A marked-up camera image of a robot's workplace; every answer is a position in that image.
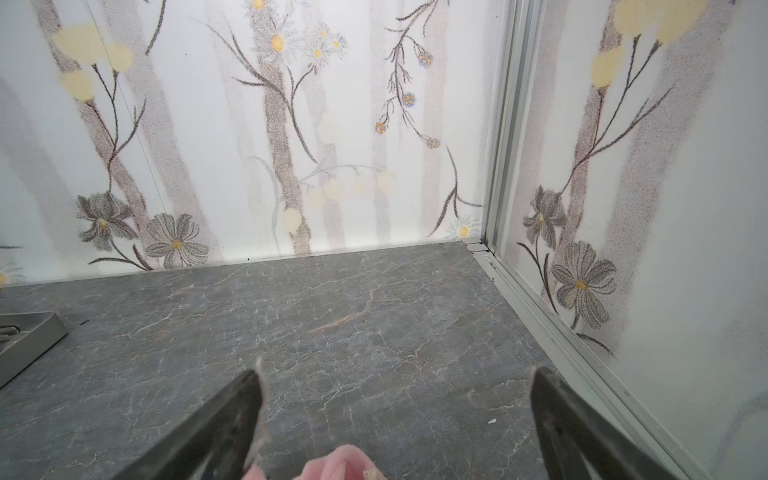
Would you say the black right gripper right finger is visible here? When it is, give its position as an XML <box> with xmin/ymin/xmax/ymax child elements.
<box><xmin>530</xmin><ymin>367</ymin><xmax>674</xmax><ymax>479</ymax></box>

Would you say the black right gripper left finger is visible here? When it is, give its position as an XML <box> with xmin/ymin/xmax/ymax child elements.
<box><xmin>115</xmin><ymin>369</ymin><xmax>263</xmax><ymax>479</ymax></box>

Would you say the pink teddy hoodie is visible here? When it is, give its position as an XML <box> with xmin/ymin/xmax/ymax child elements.
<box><xmin>242</xmin><ymin>444</ymin><xmax>388</xmax><ymax>480</ymax></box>

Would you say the metal instrument tray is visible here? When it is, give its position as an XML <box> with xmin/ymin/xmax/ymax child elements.
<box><xmin>1</xmin><ymin>312</ymin><xmax>68</xmax><ymax>387</ymax></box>

